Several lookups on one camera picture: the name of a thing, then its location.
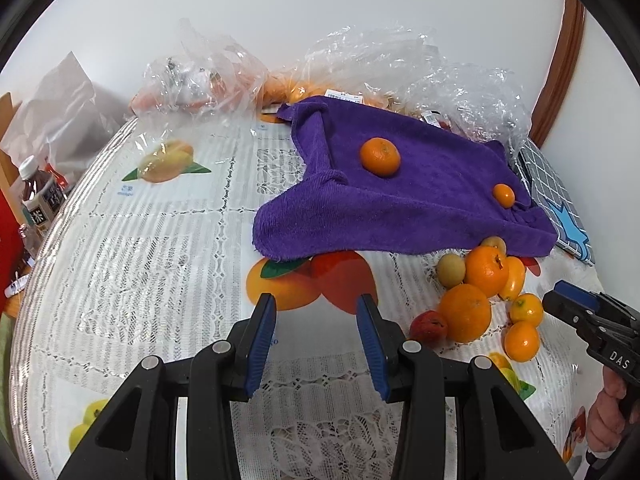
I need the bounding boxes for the yellow oblong fruit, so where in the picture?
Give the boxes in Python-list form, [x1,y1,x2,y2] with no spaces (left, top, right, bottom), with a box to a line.
[498,255,527,302]

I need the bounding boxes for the large orange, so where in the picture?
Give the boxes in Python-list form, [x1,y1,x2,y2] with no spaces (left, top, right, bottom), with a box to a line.
[438,283,493,344]

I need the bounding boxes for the wooden door frame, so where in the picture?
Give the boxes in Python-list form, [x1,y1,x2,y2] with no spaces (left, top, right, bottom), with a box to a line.
[529,0,587,152]

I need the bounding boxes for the white plastic bag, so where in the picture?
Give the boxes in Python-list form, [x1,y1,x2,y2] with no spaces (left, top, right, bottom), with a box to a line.
[2,51,109,182]

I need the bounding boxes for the grid-pattern notebook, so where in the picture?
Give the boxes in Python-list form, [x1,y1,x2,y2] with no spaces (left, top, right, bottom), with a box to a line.
[514,137,599,267]

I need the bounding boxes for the person's right hand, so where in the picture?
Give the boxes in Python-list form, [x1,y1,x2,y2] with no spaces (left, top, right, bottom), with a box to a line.
[585,366,640,456]

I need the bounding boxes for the bagged oranges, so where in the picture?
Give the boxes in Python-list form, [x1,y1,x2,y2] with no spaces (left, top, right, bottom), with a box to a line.
[260,74,323,107]

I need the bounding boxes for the yellow-green round fruit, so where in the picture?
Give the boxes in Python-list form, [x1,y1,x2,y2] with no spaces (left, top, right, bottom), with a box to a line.
[435,253,467,289]

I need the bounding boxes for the orange with stem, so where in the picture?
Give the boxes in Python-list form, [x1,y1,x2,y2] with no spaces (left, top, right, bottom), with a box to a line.
[463,244,510,299]

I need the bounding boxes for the red cloth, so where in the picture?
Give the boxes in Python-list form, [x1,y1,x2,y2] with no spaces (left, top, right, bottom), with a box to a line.
[0,180,32,317]

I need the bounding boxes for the tea bottle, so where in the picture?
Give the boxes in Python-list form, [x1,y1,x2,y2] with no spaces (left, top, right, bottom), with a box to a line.
[18,155,69,257]

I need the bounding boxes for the mandarin orange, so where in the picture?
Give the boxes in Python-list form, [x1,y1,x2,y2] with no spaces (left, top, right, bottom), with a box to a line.
[360,137,402,178]

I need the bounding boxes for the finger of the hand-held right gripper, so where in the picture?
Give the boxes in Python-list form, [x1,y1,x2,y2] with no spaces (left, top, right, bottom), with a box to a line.
[552,280,640,323]
[542,291,640,348]

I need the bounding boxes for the purple towel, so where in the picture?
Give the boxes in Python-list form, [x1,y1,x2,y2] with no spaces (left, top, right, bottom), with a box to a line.
[251,95,558,262]

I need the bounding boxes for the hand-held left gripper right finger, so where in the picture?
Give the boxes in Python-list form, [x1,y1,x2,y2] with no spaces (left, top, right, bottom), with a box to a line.
[355,294,571,480]

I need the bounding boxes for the red fruit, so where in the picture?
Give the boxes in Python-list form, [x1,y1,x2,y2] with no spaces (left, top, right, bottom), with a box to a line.
[409,310,449,345]

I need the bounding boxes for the small orange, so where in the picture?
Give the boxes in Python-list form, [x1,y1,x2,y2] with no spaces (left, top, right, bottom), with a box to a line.
[503,320,541,363]
[509,293,545,329]

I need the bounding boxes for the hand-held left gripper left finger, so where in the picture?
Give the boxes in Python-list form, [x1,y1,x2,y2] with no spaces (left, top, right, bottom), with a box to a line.
[59,292,277,480]

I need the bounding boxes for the clear plastic bag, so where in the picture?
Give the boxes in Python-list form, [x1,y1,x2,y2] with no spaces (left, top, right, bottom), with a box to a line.
[130,16,272,117]
[400,62,532,162]
[260,24,443,111]

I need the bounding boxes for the fruit print lace tablecloth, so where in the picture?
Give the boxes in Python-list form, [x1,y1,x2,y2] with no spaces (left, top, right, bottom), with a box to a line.
[9,104,623,480]

